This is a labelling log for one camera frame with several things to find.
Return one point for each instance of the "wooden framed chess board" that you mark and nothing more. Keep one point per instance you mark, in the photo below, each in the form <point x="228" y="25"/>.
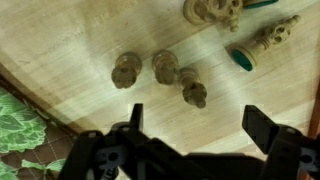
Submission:
<point x="312" y="138"/>

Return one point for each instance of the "white pawn off board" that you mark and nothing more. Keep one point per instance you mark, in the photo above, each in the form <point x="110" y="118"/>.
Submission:
<point x="127" y="68"/>
<point x="165" y="66"/>
<point x="193" y="91"/>

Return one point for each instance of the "green leaf pattern oven mitt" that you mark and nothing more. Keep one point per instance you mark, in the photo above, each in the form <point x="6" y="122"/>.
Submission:
<point x="32" y="145"/>

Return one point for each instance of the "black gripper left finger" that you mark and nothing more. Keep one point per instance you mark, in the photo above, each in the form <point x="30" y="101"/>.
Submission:
<point x="136" y="119"/>

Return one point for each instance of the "white queen lying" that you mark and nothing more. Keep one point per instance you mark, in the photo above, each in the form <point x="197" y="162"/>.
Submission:
<point x="199" y="12"/>

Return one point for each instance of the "white king green felt base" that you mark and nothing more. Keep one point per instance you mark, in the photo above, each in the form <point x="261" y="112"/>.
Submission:
<point x="251" y="4"/>

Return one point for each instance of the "white bishop lying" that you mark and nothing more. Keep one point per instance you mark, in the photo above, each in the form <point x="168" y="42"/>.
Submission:
<point x="247" y="56"/>

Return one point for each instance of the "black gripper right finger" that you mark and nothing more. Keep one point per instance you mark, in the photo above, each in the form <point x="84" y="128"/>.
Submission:
<point x="259" y="127"/>

